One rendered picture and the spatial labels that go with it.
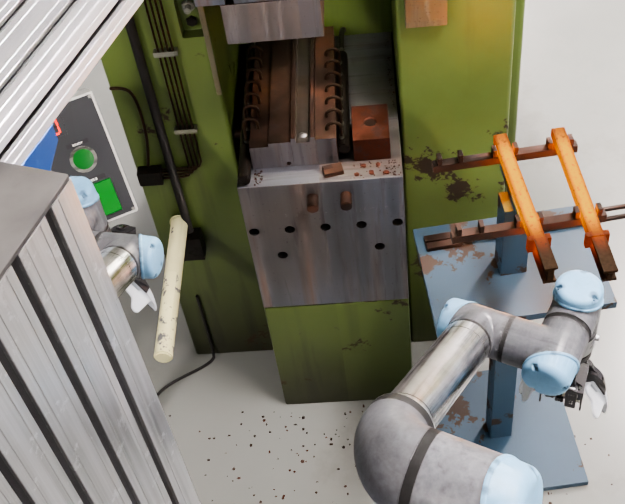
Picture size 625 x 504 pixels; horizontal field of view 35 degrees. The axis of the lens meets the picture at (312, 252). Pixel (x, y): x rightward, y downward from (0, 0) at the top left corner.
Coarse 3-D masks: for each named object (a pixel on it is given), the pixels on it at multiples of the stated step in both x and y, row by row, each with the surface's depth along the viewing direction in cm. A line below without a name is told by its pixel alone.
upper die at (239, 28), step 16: (288, 0) 196; (304, 0) 196; (320, 0) 196; (224, 16) 199; (240, 16) 199; (256, 16) 199; (272, 16) 199; (288, 16) 199; (304, 16) 199; (320, 16) 199; (240, 32) 202; (256, 32) 202; (272, 32) 202; (288, 32) 202; (304, 32) 202; (320, 32) 202
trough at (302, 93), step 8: (296, 40) 247; (304, 40) 249; (296, 48) 245; (304, 48) 247; (296, 56) 243; (304, 56) 245; (296, 64) 241; (304, 64) 243; (296, 72) 240; (304, 72) 241; (296, 80) 238; (304, 80) 239; (296, 88) 236; (304, 88) 237; (296, 96) 234; (304, 96) 235; (296, 104) 233; (304, 104) 233; (296, 112) 231; (304, 112) 231; (296, 120) 229; (304, 120) 229; (296, 128) 227; (304, 128) 227; (296, 136) 226
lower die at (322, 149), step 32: (256, 64) 246; (288, 64) 243; (320, 64) 241; (288, 96) 235; (320, 96) 233; (288, 128) 227; (320, 128) 226; (256, 160) 228; (288, 160) 228; (320, 160) 228
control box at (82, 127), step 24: (72, 96) 210; (72, 120) 210; (96, 120) 211; (72, 144) 211; (96, 144) 213; (72, 168) 212; (96, 168) 214; (120, 168) 215; (120, 192) 217; (120, 216) 218
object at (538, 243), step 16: (496, 144) 214; (512, 160) 210; (512, 176) 207; (512, 192) 206; (528, 192) 204; (528, 208) 201; (528, 224) 198; (528, 240) 194; (544, 240) 193; (544, 256) 191; (544, 272) 192
